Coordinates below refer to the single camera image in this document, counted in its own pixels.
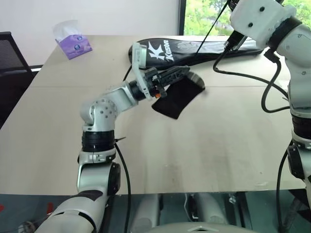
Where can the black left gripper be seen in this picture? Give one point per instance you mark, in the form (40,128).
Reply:
(153,82)

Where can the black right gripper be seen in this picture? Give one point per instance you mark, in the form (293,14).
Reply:
(233,3)

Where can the black cloth pouch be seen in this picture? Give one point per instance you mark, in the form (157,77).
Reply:
(175,99)

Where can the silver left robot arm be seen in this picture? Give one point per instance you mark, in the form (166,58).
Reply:
(102,111)

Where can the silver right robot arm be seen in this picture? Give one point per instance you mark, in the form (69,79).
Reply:
(298,72)

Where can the black Kason racket cover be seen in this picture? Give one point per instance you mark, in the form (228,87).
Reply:
(184,48)

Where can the window with green trees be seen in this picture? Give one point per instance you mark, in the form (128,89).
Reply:
(199,14)

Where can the purple tissue pack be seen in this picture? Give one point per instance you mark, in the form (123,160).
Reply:
(74,47)

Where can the black mesh office chair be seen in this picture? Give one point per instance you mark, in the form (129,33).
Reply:
(12,55)

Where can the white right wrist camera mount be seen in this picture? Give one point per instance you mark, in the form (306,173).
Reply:
(257,21)

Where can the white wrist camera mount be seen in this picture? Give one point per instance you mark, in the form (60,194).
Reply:
(142,85)
(257,21)

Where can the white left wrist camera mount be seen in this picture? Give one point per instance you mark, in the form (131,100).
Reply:
(142,85)

